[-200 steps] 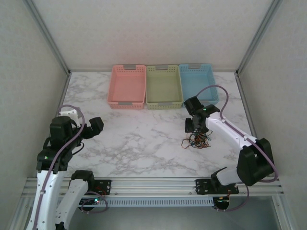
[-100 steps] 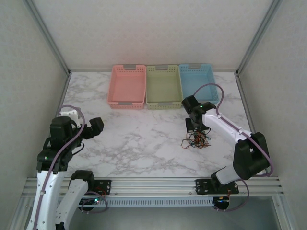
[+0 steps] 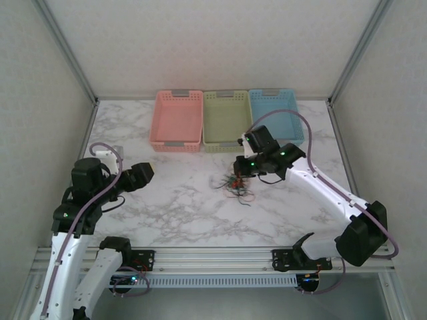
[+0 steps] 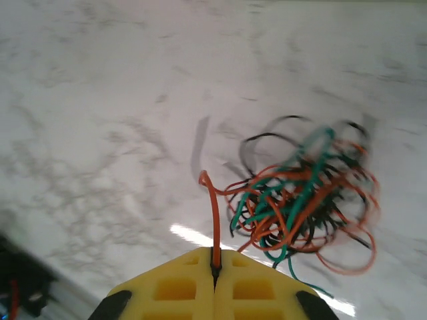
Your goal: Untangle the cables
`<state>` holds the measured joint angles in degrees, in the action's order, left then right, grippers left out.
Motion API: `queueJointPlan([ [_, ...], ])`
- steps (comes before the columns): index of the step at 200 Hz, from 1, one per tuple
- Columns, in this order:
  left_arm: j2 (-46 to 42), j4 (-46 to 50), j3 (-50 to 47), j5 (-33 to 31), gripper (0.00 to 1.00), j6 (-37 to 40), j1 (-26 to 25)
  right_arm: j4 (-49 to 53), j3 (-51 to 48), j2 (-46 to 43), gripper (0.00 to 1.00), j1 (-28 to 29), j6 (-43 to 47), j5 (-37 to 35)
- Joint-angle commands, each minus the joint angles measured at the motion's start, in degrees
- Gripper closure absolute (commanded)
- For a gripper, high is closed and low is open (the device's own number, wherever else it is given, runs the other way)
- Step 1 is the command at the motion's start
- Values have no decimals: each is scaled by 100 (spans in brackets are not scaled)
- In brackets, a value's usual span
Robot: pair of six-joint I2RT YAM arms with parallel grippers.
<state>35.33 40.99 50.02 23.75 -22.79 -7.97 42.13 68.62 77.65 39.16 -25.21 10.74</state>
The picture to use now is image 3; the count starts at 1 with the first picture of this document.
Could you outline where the aluminium mounting rail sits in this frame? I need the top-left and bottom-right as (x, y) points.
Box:
(35, 245), (396, 274)

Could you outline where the thin teal cable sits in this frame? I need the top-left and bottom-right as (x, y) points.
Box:
(225, 176), (250, 199)

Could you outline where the blue plastic basket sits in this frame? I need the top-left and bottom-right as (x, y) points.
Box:
(248, 88), (307, 147)

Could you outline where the white slotted cable duct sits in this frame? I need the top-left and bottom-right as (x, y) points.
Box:
(79, 273), (299, 289)

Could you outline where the thin dark grey cable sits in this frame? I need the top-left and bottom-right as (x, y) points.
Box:
(209, 175), (241, 197)

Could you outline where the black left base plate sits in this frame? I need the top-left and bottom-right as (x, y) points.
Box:
(127, 249), (156, 273)

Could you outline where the green plastic basket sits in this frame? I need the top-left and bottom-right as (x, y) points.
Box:
(202, 89), (256, 154)

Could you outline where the pink plastic basket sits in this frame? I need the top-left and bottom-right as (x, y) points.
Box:
(148, 89), (204, 153)

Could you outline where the controller board with LED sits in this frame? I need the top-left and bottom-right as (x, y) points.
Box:
(300, 273), (321, 291)
(111, 275), (141, 287)

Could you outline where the thin orange cable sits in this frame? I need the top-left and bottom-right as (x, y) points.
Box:
(220, 173), (251, 201)
(226, 175), (248, 196)

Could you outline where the aluminium table side rail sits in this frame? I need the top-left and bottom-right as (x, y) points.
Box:
(76, 99), (100, 161)
(328, 99), (360, 199)

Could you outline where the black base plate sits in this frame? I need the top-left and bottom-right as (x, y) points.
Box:
(127, 249), (156, 273)
(272, 248), (334, 271)

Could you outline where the aluminium frame post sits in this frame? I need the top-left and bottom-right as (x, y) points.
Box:
(35, 0), (100, 107)
(328, 0), (395, 107)

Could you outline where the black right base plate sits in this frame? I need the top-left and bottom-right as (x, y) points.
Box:
(272, 248), (334, 271)

